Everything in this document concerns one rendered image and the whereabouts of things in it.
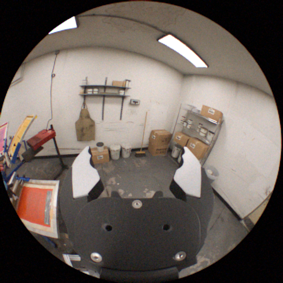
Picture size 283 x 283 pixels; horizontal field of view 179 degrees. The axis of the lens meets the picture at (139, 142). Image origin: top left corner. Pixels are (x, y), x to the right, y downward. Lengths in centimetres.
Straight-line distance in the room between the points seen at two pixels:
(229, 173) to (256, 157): 87
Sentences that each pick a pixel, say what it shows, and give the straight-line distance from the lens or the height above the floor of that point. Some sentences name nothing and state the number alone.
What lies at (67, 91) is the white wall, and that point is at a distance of 246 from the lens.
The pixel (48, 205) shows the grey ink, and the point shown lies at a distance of 104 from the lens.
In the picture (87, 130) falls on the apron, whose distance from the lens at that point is 242.
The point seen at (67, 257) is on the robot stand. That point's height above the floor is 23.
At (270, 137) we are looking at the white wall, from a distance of 273.
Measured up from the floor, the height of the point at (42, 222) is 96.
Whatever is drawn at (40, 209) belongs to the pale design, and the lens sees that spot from 110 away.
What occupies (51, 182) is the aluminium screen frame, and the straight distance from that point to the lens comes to 112.
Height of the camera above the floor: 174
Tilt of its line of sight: 28 degrees down
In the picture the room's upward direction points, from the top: 10 degrees clockwise
